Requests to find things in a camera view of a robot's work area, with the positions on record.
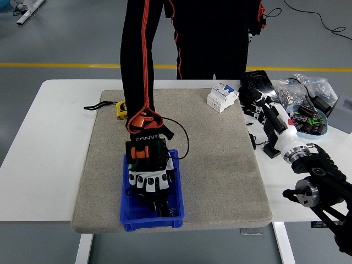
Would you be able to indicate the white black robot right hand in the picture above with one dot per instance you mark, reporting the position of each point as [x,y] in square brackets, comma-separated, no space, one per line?
[287,132]

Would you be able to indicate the person's right forearm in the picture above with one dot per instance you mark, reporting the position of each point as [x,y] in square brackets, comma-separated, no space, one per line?
[136,90]

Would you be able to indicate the person's left forearm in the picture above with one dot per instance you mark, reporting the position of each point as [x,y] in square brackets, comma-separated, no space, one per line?
[260,16]

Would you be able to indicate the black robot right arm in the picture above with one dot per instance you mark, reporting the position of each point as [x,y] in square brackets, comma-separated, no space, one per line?
[321,170]

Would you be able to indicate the small green battery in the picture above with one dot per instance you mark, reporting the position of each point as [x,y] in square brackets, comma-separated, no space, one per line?
[316,120]

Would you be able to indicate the grey box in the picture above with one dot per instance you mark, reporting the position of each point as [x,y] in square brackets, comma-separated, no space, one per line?
[342,110]

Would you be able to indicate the blue plastic box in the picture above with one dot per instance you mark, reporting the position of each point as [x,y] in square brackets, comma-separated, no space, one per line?
[154,223]

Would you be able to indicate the light blue bowl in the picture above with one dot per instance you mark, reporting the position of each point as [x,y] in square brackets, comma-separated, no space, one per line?
[324,129]

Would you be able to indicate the clear bag of hardware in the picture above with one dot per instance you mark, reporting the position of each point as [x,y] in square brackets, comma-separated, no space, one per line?
[288,93]

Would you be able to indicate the black power adapter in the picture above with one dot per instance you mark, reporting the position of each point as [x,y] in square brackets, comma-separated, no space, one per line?
[321,104]

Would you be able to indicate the black glossy case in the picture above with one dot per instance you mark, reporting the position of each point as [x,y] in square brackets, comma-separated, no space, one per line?
[261,79]

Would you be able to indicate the white blue circuit breaker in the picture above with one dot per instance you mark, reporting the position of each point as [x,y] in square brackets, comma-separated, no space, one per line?
[221,97]

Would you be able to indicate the grey-brown mat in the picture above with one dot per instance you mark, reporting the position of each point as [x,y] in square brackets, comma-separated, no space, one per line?
[214,151]

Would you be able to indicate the table control panel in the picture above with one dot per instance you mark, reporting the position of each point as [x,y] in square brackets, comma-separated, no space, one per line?
[317,224]

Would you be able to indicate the white table leg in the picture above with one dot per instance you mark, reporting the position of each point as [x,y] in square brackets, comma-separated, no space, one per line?
[283,242]
[83,247]

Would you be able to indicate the person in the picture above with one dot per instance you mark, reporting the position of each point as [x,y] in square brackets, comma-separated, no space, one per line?
[209,41]

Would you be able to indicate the small clear trinket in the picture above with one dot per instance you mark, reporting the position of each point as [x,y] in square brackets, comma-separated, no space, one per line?
[173,211]

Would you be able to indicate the yellow tape measure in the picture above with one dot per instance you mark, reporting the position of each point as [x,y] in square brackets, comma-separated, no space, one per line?
[121,108]

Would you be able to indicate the metal bracket under table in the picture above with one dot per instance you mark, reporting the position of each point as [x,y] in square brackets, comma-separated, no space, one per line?
[251,231]

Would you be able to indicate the white metal frame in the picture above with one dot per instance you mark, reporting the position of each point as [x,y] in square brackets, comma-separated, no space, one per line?
[27,12]

